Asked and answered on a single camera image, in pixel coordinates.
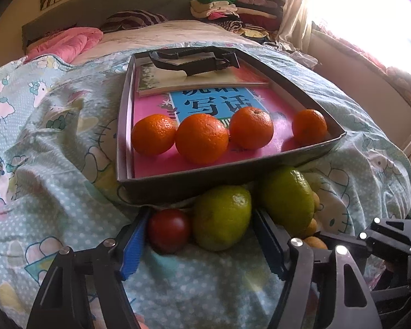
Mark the black plastic gripper part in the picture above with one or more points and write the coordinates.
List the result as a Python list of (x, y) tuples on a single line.
[(194, 61)]

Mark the smaller green citrus fruit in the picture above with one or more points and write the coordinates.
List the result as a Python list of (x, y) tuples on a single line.
[(221, 217)]

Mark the hello kitty blue quilt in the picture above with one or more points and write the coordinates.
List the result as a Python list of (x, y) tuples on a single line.
[(58, 188)]

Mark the red tomato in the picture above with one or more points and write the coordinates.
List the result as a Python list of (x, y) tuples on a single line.
[(168, 231)]

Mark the grey green headboard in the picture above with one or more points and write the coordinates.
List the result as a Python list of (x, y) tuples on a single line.
[(92, 13)]

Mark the grey shallow tray box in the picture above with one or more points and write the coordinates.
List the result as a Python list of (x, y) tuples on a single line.
[(169, 179)]

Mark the orange mandarin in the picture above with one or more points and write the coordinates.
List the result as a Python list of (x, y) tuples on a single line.
[(251, 128), (309, 127), (201, 139), (153, 135)]

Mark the pile of folded clothes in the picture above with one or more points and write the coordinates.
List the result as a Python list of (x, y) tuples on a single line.
[(257, 20)]

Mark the cream curtain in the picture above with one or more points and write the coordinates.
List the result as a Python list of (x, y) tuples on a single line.
[(296, 25)]

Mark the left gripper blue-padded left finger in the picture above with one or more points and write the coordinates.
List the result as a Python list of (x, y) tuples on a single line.
[(62, 300)]

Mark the large green citrus fruit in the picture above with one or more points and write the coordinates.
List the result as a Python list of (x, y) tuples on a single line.
[(288, 198)]

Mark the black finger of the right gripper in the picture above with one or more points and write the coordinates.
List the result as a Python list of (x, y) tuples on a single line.
[(357, 247)]

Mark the striped purple pillow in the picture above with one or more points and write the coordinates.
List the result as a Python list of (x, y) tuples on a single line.
[(131, 20)]

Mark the pink folded blanket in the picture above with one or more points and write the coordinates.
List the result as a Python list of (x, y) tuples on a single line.
[(67, 44)]

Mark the green yellow thin book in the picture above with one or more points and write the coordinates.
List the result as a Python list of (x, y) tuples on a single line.
[(153, 80)]

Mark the white plastic bag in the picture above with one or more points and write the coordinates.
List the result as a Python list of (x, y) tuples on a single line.
[(287, 49)]

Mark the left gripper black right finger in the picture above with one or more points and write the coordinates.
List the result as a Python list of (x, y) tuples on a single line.
[(344, 298)]

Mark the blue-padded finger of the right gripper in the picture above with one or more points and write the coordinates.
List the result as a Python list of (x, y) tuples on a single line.
[(388, 237)]

